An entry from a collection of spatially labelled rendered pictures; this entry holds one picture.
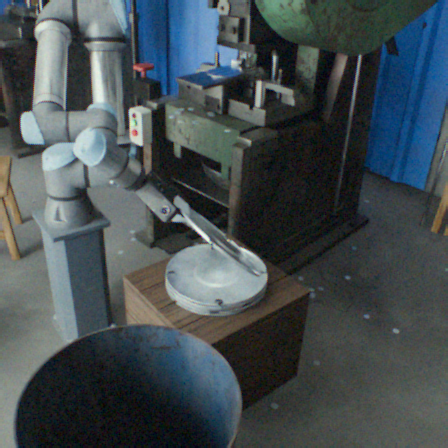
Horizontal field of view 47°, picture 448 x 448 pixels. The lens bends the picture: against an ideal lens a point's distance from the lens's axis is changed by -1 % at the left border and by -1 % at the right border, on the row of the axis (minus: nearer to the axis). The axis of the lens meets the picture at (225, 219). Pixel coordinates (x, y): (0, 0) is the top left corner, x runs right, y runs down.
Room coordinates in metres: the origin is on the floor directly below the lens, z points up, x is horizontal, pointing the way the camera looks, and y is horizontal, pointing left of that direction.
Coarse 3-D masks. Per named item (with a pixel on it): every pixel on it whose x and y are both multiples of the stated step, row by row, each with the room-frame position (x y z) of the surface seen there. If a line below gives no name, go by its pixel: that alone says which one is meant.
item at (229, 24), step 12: (228, 0) 1.91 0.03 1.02; (240, 0) 1.87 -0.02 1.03; (228, 12) 1.89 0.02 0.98; (240, 12) 1.87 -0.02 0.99; (228, 24) 1.86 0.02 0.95; (240, 24) 1.84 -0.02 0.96; (252, 24) 1.84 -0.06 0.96; (264, 24) 1.89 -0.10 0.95; (228, 36) 1.86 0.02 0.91; (240, 36) 1.84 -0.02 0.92; (252, 36) 1.85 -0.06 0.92; (264, 36) 1.89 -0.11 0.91
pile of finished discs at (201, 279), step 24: (168, 264) 1.21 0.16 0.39; (192, 264) 1.22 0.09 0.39; (216, 264) 1.22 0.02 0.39; (168, 288) 1.13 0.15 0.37; (192, 288) 1.11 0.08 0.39; (216, 288) 1.12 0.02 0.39; (240, 288) 1.12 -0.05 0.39; (264, 288) 1.14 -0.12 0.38; (216, 312) 1.05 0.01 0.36; (240, 312) 1.06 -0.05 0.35
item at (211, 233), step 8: (184, 216) 1.15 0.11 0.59; (192, 216) 1.24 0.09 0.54; (200, 216) 1.32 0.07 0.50; (192, 224) 1.11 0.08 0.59; (200, 224) 1.21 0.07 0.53; (208, 224) 1.31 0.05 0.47; (200, 232) 1.09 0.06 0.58; (208, 232) 1.16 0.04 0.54; (216, 232) 1.24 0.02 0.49; (208, 240) 1.07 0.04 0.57; (216, 240) 1.14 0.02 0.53; (224, 240) 1.21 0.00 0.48; (216, 248) 1.06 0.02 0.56; (224, 248) 1.13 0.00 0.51; (232, 248) 1.18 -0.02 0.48; (240, 248) 1.29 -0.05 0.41; (232, 256) 1.11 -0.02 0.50; (240, 256) 1.20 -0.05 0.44; (248, 256) 1.26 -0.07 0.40; (240, 264) 1.06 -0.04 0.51; (248, 264) 1.17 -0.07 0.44; (248, 272) 1.07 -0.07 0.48; (256, 272) 1.15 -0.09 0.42
